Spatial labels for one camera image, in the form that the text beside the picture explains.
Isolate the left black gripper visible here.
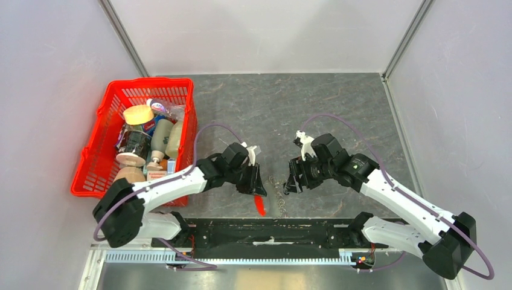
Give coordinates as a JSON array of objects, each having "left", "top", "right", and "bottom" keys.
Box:
[{"left": 226, "top": 161, "right": 267, "bottom": 196}]

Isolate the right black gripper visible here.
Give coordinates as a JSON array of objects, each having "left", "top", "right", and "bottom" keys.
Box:
[{"left": 283, "top": 152, "right": 335, "bottom": 193}]

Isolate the grey red key holder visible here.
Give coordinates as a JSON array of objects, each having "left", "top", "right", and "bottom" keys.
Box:
[{"left": 254, "top": 176, "right": 287, "bottom": 218}]

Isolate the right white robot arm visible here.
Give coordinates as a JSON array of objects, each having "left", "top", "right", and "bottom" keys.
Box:
[{"left": 284, "top": 130, "right": 477, "bottom": 280}]

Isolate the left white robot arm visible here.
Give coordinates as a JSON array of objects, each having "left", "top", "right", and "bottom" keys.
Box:
[{"left": 92, "top": 143, "right": 267, "bottom": 248}]

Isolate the cream bottle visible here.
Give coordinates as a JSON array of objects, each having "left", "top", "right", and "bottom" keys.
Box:
[{"left": 165, "top": 120, "right": 184, "bottom": 160}]

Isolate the grey green bottle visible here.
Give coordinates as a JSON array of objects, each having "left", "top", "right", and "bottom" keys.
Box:
[{"left": 147, "top": 118, "right": 174, "bottom": 171}]

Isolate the clear plastic bottle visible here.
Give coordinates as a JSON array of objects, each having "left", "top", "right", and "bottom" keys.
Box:
[{"left": 146, "top": 98, "right": 185, "bottom": 122}]

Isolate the wooden spool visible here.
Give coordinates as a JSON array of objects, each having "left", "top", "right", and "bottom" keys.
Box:
[{"left": 114, "top": 166, "right": 146, "bottom": 184}]

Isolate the yellow lid dark jar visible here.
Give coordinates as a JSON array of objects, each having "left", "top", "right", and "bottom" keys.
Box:
[{"left": 116, "top": 105, "right": 154, "bottom": 167}]

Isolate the red plastic basket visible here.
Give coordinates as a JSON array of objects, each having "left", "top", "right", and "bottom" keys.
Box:
[{"left": 70, "top": 77, "right": 199, "bottom": 208}]

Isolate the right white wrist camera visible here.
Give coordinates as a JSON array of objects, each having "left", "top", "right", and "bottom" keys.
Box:
[{"left": 293, "top": 130, "right": 316, "bottom": 161}]

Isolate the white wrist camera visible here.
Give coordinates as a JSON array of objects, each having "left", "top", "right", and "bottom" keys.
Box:
[
  {"left": 293, "top": 130, "right": 316, "bottom": 161},
  {"left": 241, "top": 142, "right": 261, "bottom": 166}
]

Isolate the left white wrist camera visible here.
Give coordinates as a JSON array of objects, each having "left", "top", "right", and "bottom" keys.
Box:
[{"left": 241, "top": 142, "right": 261, "bottom": 166}]

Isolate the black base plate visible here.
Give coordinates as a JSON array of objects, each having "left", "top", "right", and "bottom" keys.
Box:
[{"left": 169, "top": 218, "right": 371, "bottom": 259}]

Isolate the white slotted cable duct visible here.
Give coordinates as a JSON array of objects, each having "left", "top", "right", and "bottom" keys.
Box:
[{"left": 104, "top": 248, "right": 361, "bottom": 266}]

